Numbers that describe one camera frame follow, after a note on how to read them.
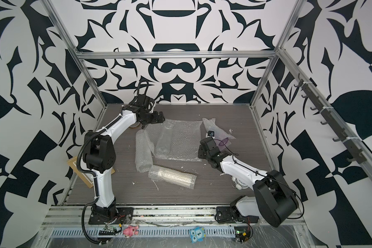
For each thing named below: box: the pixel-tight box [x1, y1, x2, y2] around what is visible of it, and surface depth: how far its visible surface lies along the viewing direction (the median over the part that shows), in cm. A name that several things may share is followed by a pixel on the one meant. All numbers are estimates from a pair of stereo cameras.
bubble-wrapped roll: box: [134, 129, 153, 174], surface depth 91 cm
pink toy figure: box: [122, 225, 139, 239], surface depth 70 cm
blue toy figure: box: [189, 225, 207, 244], surface depth 70 cm
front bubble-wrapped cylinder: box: [147, 165, 197, 190], surface depth 83 cm
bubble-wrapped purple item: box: [202, 117, 237, 152], surface depth 103 cm
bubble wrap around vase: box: [144, 118, 203, 162], surface depth 101 cm
